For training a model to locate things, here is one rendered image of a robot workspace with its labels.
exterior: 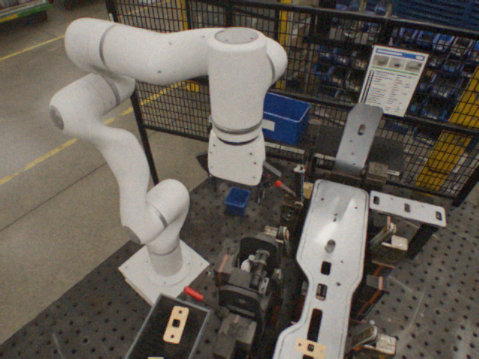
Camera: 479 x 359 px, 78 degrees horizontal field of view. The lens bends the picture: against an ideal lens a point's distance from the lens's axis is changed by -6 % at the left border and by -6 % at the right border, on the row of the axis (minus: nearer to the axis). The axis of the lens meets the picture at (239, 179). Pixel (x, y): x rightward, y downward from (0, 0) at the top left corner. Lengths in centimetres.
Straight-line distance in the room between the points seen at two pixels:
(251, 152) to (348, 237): 72
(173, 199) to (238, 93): 58
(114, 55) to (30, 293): 208
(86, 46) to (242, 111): 34
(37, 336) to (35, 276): 111
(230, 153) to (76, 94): 40
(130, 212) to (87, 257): 156
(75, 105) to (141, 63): 27
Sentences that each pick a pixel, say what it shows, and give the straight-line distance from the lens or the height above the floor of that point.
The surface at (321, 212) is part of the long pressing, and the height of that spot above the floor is 100.
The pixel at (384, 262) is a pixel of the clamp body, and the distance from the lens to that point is 124.
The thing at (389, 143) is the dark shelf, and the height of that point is 103.
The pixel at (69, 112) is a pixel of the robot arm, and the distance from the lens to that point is 78.
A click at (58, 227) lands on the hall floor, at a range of 274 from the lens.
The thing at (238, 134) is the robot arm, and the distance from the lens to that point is 50.
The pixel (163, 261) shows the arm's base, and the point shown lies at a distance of 117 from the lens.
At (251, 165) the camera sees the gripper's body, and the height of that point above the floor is 155.
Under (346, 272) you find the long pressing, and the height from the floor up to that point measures 100.
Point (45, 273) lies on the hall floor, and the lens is 254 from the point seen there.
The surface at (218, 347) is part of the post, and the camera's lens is 86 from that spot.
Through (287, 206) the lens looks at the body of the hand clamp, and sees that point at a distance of 115.
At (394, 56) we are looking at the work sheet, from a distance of 142.
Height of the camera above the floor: 193
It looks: 46 degrees down
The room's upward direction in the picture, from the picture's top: straight up
